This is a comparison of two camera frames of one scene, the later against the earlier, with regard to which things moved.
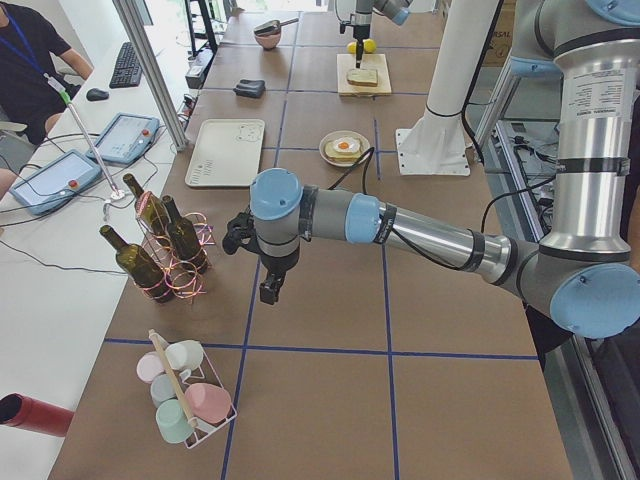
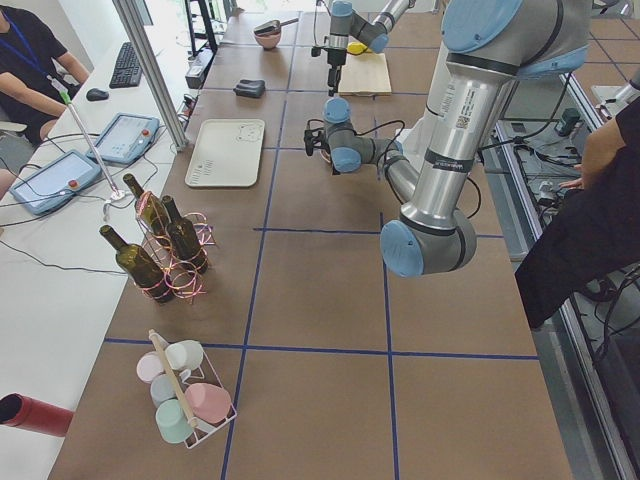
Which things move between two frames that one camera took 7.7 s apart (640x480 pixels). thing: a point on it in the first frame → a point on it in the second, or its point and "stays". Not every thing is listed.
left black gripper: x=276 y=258 → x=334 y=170
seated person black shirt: x=32 y=44 stays
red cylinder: x=33 y=414 stays
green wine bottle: x=140 y=268 stays
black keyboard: x=128 y=71 stays
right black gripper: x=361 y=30 → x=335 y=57
